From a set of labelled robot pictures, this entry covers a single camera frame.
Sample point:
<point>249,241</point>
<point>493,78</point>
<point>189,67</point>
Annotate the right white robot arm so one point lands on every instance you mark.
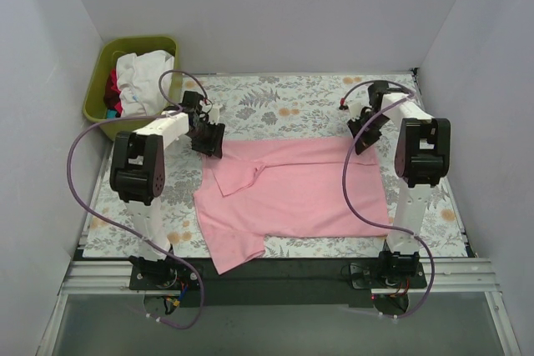
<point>422,160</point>

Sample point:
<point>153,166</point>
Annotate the olive green plastic bin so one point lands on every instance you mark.
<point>170,85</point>

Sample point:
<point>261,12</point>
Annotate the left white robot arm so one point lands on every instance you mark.
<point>137,172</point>

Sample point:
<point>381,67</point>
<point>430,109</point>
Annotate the aluminium frame rail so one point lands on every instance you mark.
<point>97,277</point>

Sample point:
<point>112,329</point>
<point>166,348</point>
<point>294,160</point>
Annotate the floral patterned table mat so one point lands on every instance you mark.
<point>254,108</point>

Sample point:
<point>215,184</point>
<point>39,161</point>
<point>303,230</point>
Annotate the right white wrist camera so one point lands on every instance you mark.
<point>355,109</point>

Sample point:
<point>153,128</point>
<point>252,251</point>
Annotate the pink t-shirt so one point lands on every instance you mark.
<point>289,188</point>

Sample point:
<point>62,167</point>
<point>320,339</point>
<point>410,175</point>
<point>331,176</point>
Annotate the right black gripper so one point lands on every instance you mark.
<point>366,132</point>

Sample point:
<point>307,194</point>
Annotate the dark red garment in bin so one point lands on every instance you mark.
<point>111,97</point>

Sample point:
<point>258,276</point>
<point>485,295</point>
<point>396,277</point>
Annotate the turquoise garment in bin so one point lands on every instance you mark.
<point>112,113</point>

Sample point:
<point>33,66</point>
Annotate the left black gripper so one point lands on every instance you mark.
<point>209,139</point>

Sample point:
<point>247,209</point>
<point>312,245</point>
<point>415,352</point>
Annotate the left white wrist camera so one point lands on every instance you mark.
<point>211,111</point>

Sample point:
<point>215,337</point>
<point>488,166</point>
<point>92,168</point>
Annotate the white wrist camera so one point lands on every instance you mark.
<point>355,109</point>
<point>211,111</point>

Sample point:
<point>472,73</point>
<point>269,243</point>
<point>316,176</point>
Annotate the white t-shirt in bin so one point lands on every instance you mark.
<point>138,82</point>

